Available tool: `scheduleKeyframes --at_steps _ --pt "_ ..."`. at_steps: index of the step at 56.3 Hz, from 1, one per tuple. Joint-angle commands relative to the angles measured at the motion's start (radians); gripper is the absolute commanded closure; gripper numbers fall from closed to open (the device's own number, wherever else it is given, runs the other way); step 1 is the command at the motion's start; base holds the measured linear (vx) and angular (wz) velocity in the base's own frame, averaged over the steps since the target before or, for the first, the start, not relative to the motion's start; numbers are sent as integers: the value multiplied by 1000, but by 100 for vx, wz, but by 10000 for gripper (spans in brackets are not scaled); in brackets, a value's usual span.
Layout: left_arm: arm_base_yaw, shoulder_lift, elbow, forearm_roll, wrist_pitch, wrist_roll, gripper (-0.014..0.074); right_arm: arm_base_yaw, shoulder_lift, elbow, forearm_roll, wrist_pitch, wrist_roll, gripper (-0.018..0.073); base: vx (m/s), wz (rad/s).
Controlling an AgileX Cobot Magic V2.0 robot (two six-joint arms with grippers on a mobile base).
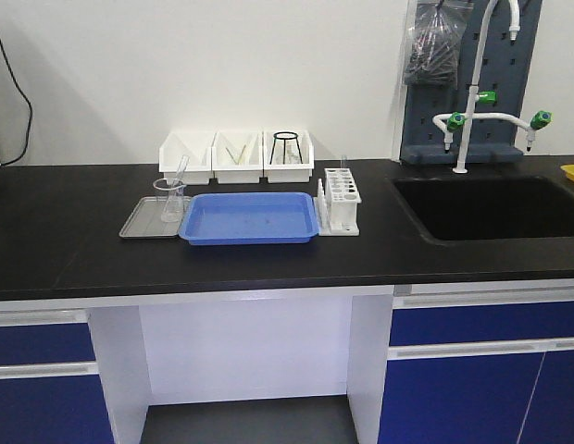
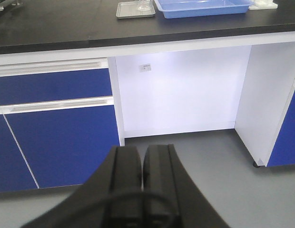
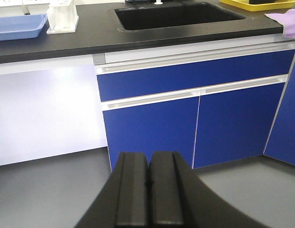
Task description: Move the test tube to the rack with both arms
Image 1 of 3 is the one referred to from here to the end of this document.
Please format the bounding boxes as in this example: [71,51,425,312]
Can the black metal tripod stand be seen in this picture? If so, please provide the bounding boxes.
[268,130,303,165]

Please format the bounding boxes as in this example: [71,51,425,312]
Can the black cable on wall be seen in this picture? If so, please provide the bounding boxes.
[0,18,34,167]

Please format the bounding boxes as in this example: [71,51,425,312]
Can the clear glass beaker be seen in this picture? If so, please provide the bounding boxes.
[153,179,172,205]

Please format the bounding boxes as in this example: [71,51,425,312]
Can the right white storage bin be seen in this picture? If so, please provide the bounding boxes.
[263,129,315,183]

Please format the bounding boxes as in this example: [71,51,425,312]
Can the left blue cabinet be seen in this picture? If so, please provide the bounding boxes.
[0,310,116,443]

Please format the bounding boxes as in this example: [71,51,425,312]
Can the right blue cabinet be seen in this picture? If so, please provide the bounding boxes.
[379,280,574,443]

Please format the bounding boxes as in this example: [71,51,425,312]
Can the blue grey pegboard drying rack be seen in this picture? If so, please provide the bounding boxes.
[400,1,542,165]

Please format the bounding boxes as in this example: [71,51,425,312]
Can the glassware in right bin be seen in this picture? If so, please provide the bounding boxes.
[272,139,303,165]

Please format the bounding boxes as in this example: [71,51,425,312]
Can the left white storage bin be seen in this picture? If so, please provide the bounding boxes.
[158,130,218,185]

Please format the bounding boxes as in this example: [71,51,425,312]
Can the plastic bag of pegs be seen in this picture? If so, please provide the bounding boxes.
[404,1,474,87]

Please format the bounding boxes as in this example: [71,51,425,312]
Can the yellow green plastic droppers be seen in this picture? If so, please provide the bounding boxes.
[225,145,246,165]

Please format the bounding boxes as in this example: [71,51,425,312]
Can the white test tube rack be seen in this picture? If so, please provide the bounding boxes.
[313,168,361,236]

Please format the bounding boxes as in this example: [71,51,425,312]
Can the white lab faucet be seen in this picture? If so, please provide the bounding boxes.
[432,0,552,174]

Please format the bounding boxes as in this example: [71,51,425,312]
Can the black lab sink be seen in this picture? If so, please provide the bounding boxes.
[392,176,574,244]

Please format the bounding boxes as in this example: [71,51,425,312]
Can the blue plastic tray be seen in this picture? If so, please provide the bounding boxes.
[178,192,319,246]

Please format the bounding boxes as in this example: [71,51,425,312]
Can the clear glass test tube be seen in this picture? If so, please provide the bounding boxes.
[161,154,189,223]

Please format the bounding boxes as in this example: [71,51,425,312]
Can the middle white storage bin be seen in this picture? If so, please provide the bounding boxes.
[212,130,263,184]

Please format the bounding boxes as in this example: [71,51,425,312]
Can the blue cabinet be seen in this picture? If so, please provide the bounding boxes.
[0,310,116,443]
[379,280,574,443]

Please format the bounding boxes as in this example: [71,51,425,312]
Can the white storage bin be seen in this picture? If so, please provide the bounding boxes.
[158,130,218,185]
[212,130,263,184]
[263,129,315,183]

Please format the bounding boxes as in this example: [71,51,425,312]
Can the grey metal tray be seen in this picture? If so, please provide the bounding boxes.
[119,196,181,239]

